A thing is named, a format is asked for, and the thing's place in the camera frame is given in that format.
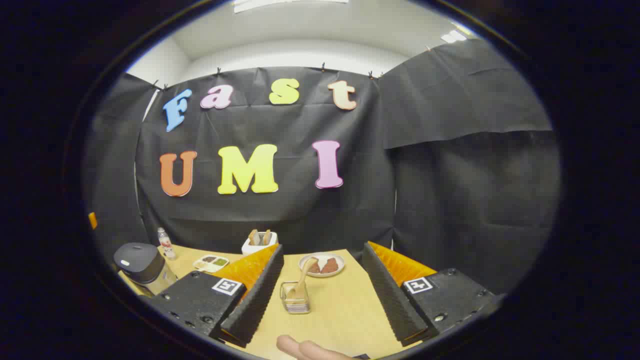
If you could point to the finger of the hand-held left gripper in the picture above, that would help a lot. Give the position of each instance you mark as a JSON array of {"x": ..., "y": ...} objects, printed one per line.
[{"x": 93, "y": 220}]

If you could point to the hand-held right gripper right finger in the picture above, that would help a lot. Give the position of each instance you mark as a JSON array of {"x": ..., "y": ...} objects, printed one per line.
[{"x": 392, "y": 300}]

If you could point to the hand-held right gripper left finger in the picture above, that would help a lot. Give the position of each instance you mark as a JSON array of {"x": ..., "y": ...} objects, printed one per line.
[{"x": 255, "y": 300}]

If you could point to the wooden spoon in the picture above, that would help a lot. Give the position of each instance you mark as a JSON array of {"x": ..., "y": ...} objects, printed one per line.
[{"x": 306, "y": 272}]

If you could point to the grey rice cooker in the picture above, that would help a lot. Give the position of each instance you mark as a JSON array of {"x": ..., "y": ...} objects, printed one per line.
[{"x": 142, "y": 262}]

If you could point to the white toaster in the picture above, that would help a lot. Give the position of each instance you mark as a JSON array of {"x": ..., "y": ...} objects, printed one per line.
[{"x": 250, "y": 248}]

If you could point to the toasted bread slice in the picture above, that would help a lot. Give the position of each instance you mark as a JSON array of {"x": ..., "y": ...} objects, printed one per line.
[
  {"x": 253, "y": 237},
  {"x": 267, "y": 237}
]

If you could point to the white divided dish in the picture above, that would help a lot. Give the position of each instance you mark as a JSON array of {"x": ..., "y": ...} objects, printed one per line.
[{"x": 201, "y": 266}]

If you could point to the brown meat piece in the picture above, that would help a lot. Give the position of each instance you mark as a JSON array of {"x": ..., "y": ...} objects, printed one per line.
[
  {"x": 330, "y": 266},
  {"x": 314, "y": 268}
]

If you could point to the white round plate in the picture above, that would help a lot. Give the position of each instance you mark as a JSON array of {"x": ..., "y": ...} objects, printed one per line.
[{"x": 322, "y": 274}]

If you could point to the small clear bottle red label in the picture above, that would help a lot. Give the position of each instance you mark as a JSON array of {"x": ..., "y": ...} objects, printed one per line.
[{"x": 166, "y": 247}]

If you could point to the small ceiling light panel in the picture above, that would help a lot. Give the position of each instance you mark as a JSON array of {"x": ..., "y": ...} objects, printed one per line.
[{"x": 455, "y": 35}]

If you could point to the large ceiling light panel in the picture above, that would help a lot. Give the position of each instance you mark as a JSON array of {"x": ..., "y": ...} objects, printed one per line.
[{"x": 290, "y": 4}]

